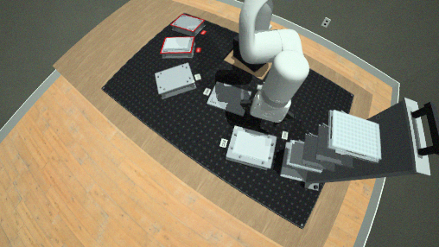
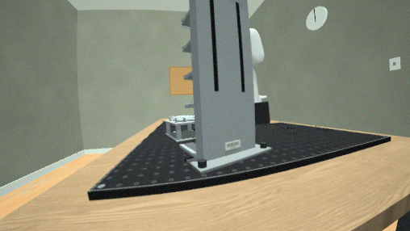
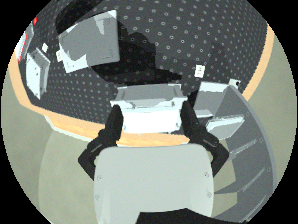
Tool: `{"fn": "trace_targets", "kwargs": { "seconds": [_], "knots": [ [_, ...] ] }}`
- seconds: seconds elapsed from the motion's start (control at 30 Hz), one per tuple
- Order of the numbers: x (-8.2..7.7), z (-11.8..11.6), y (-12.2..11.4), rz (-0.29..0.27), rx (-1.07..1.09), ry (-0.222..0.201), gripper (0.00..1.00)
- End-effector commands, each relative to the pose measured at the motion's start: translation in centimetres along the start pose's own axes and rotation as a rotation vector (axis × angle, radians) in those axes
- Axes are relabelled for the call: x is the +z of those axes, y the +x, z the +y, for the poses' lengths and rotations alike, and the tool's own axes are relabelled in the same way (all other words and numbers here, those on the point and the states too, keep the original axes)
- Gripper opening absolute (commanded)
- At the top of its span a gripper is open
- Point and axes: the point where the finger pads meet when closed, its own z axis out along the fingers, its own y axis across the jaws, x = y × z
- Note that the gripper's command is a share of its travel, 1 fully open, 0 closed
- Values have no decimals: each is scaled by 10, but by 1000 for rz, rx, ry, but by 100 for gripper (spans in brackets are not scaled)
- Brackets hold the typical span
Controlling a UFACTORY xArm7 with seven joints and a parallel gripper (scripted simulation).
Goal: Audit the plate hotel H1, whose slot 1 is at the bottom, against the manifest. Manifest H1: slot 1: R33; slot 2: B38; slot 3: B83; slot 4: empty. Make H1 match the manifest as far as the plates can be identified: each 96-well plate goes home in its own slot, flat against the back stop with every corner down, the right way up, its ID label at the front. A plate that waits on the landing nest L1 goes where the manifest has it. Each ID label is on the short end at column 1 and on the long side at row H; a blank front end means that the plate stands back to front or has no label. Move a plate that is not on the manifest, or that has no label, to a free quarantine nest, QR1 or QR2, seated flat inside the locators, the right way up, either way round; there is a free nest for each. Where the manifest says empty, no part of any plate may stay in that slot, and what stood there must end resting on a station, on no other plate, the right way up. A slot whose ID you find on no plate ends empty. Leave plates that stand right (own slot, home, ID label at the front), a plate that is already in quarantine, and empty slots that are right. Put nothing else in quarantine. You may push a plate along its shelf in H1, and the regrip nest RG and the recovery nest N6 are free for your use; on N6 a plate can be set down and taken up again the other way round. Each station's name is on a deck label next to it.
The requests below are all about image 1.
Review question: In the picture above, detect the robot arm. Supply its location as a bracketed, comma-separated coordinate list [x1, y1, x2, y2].
[239, 0, 309, 108]

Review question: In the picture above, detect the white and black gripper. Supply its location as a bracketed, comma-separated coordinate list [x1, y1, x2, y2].
[240, 90, 294, 127]

